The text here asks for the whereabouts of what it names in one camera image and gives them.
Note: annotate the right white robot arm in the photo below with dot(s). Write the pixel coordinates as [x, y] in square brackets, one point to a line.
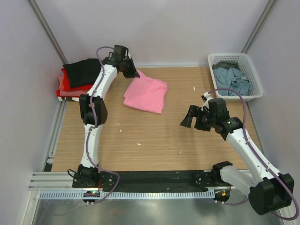
[266, 188]

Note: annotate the right aluminium corner post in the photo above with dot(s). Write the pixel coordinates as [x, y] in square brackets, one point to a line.
[259, 24]

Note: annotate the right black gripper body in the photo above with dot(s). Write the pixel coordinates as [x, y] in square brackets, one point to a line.
[205, 121]

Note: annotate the pink t-shirt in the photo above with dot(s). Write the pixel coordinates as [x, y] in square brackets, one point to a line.
[146, 94]

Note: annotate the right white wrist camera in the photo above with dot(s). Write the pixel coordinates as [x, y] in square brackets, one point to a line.
[206, 97]

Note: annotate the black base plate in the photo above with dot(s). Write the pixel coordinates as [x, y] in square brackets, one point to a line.
[150, 181]

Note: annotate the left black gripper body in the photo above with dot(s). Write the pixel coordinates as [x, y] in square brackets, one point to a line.
[125, 66]

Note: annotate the orange folded t-shirt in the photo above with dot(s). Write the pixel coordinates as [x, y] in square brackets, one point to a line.
[71, 93]

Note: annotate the olive crumpled t-shirt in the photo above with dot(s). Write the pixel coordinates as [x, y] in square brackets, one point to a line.
[226, 65]

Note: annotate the aluminium corner post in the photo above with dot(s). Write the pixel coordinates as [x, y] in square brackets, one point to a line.
[43, 22]
[259, 24]

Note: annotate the red folded t-shirt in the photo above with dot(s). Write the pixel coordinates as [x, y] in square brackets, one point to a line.
[66, 86]

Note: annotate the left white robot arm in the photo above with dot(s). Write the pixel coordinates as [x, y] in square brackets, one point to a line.
[94, 112]

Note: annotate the white plastic basket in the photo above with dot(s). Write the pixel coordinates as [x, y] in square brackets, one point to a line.
[246, 66]

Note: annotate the left aluminium corner post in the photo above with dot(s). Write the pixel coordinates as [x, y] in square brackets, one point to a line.
[43, 22]

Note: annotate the grey-blue crumpled t-shirt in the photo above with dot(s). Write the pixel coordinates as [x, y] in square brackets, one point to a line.
[232, 79]

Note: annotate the white slotted cable duct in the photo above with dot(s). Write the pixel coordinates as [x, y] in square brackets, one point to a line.
[85, 195]

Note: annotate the black folded t-shirt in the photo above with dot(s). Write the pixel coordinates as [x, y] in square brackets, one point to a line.
[83, 72]

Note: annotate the white patterned folded t-shirt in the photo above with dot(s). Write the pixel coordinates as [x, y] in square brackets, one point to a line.
[75, 99]

